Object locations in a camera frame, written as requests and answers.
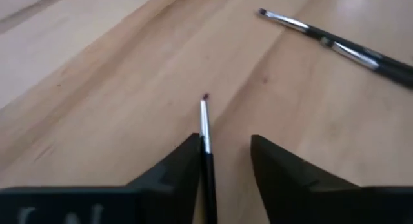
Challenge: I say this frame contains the short black pen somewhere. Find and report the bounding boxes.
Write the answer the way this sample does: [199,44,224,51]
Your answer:
[199,93,219,224]

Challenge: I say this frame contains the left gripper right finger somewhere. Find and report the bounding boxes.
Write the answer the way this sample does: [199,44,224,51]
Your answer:
[250,134,413,224]

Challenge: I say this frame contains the thin black makeup brush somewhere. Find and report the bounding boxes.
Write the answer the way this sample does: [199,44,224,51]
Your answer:
[320,36,413,90]
[257,7,413,73]

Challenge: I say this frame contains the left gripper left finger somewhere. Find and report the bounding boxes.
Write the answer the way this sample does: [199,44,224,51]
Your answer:
[0,132,203,224]

